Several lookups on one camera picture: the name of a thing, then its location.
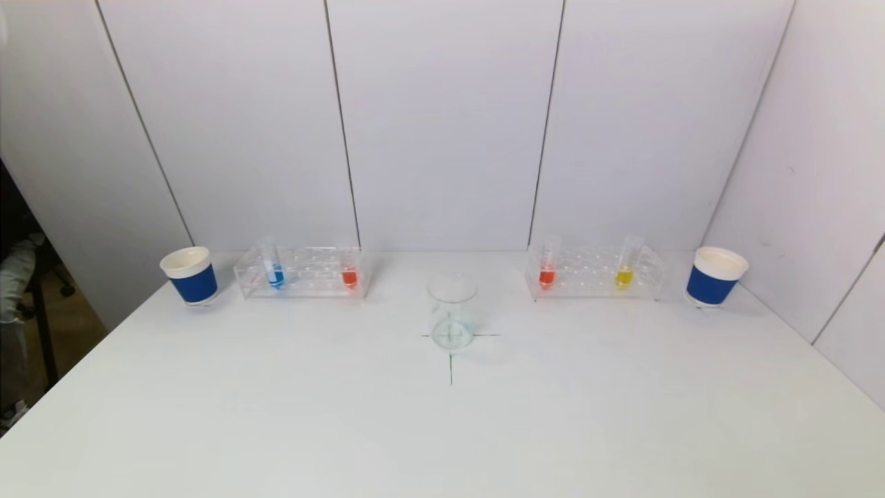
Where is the test tube with blue pigment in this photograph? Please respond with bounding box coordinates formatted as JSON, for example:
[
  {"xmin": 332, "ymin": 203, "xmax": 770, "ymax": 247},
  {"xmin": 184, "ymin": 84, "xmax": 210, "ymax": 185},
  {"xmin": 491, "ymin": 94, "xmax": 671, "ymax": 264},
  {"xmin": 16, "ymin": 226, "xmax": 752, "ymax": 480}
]
[{"xmin": 259, "ymin": 237, "xmax": 286, "ymax": 291}]

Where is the blue white paper cup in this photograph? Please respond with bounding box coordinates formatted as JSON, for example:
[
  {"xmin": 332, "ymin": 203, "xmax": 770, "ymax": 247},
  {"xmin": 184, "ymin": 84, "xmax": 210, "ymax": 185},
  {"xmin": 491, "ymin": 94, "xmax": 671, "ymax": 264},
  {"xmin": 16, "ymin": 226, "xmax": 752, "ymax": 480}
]
[
  {"xmin": 685, "ymin": 246, "xmax": 750, "ymax": 308},
  {"xmin": 160, "ymin": 246, "xmax": 219, "ymax": 306}
]

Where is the clear glass beaker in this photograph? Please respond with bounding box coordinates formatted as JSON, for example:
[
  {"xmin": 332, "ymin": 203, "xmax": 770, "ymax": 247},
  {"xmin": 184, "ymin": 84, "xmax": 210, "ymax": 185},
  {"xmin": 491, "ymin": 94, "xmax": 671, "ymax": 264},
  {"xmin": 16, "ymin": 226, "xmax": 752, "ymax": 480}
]
[{"xmin": 427, "ymin": 272, "xmax": 480, "ymax": 352}]

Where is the test tube with red pigment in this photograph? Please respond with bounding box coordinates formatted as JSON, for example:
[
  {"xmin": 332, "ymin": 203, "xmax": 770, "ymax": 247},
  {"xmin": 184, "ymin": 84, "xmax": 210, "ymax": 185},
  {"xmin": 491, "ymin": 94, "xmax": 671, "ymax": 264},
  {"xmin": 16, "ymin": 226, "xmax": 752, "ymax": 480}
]
[
  {"xmin": 338, "ymin": 238, "xmax": 361, "ymax": 291},
  {"xmin": 539, "ymin": 234, "xmax": 563, "ymax": 291}
]

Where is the clear acrylic test tube rack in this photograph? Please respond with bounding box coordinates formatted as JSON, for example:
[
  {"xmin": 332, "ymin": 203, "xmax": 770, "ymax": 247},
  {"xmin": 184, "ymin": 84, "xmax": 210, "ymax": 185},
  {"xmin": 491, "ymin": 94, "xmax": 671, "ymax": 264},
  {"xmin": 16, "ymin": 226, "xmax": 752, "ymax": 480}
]
[
  {"xmin": 233, "ymin": 246, "xmax": 369, "ymax": 300},
  {"xmin": 525, "ymin": 243, "xmax": 669, "ymax": 302}
]

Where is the test tube with yellow pigment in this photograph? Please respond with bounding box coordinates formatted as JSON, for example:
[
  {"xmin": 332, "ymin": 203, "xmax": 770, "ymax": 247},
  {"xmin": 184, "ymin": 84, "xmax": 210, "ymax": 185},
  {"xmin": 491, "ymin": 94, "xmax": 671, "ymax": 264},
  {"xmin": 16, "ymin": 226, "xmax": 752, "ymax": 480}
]
[{"xmin": 614, "ymin": 234, "xmax": 646, "ymax": 291}]

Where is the black metal stand leg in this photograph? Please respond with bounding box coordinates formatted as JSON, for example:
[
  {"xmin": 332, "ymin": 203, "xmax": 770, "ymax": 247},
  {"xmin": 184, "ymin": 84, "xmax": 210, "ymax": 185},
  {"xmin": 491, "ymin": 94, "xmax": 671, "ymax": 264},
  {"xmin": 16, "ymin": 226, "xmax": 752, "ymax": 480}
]
[{"xmin": 26, "ymin": 252, "xmax": 62, "ymax": 389}]

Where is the person in grey trousers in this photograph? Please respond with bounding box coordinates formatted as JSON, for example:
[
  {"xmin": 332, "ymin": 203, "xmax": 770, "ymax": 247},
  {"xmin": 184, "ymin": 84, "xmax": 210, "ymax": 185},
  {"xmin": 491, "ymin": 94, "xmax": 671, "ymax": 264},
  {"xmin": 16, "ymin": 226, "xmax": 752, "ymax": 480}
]
[{"xmin": 0, "ymin": 237, "xmax": 37, "ymax": 416}]

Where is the white black sneaker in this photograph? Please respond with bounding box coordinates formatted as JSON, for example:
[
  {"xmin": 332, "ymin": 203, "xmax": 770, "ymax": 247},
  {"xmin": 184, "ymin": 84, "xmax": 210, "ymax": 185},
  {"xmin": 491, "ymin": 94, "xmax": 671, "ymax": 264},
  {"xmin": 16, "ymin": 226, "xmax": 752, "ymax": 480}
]
[{"xmin": 0, "ymin": 403, "xmax": 30, "ymax": 435}]

